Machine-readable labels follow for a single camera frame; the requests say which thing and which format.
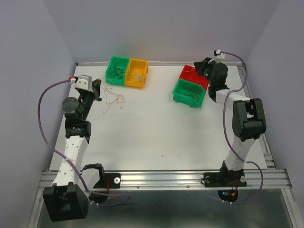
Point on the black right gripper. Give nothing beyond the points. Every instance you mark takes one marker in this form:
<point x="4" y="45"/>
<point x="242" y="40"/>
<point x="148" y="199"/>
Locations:
<point x="200" y="66"/>

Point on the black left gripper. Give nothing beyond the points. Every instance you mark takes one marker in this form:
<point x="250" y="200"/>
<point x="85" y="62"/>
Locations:
<point x="96" y="85"/>

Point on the red plastic bin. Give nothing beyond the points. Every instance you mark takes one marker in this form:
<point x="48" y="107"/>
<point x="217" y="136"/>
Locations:
<point x="189" y="73"/>

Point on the green plastic bin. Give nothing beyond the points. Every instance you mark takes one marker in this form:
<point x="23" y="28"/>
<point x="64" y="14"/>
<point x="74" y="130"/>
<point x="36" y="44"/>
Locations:
<point x="116" y="70"/>
<point x="188" y="93"/>

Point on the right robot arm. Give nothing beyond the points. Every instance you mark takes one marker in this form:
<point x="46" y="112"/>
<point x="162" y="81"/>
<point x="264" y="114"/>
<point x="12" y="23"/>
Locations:
<point x="248" y="122"/>

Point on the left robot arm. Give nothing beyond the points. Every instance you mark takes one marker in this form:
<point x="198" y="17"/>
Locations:
<point x="68" y="196"/>

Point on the yellow plastic bin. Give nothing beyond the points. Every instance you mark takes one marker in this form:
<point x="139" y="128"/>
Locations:
<point x="136" y="73"/>

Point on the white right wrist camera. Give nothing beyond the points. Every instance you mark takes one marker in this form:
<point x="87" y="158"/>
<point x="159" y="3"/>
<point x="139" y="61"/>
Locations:
<point x="218" y="56"/>

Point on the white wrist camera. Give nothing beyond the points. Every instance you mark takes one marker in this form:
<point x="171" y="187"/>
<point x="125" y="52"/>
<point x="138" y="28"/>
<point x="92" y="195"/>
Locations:
<point x="82" y="82"/>
<point x="218" y="56"/>

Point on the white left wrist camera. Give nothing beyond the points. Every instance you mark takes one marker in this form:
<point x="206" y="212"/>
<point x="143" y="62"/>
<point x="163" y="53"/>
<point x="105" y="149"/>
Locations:
<point x="82" y="82"/>

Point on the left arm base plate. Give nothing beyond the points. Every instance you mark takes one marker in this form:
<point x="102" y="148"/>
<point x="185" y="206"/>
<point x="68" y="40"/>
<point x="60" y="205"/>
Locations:
<point x="105" y="180"/>

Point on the aluminium front rail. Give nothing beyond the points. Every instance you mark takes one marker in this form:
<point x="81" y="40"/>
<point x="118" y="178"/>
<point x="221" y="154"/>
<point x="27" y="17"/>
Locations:
<point x="183" y="180"/>

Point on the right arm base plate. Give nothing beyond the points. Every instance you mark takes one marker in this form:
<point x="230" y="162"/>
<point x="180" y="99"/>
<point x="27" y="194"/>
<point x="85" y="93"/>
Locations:
<point x="220" y="180"/>

